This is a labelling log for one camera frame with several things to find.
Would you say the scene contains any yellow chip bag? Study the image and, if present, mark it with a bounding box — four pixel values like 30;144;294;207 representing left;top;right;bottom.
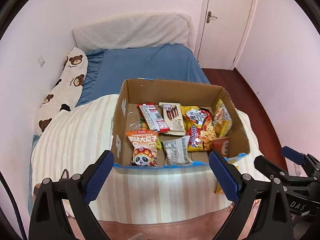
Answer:
213;99;233;138

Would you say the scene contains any white grey snack bag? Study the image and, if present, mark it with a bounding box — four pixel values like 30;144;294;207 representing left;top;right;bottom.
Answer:
162;135;193;166

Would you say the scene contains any red white spicy strip bag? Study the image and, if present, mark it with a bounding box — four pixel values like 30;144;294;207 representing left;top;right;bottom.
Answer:
137;103;170;133

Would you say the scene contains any orange panda seed bag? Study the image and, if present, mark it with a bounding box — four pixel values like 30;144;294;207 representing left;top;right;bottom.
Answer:
126;130;158;167

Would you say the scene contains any fruit gummy candy bag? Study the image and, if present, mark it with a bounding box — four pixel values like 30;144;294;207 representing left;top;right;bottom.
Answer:
139;118;162;150

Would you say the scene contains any orange brown snack packet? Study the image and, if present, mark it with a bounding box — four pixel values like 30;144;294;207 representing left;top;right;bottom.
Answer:
210;137;229;157

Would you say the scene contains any yellow orange noodle snack bag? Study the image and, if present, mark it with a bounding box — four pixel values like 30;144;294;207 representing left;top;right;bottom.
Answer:
181;106;217;152

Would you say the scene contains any striped cat blanket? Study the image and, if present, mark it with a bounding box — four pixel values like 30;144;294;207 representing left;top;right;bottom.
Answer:
30;93;272;240

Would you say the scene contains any white chocolate stick packet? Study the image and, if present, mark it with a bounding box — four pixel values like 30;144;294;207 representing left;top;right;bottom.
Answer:
159;102;186;136

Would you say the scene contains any brown cardboard box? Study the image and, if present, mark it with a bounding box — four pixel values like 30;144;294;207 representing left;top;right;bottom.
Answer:
111;79;249;170

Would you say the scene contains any bear print long pillow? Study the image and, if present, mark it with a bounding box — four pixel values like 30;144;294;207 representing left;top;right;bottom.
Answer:
35;47;88;135

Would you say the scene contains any white door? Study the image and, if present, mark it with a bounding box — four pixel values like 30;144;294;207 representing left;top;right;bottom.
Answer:
195;0;257;70

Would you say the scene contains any blue bed sheet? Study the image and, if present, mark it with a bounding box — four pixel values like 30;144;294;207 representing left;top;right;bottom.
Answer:
77;44;209;107

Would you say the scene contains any grey white pillow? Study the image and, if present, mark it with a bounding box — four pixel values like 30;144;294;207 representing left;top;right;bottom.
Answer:
73;12;196;52

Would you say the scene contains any black cable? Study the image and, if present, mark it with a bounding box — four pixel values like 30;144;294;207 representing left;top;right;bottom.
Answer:
0;172;28;240

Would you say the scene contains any wall switch plate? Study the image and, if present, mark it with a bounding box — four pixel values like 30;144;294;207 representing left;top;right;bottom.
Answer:
37;56;45;67

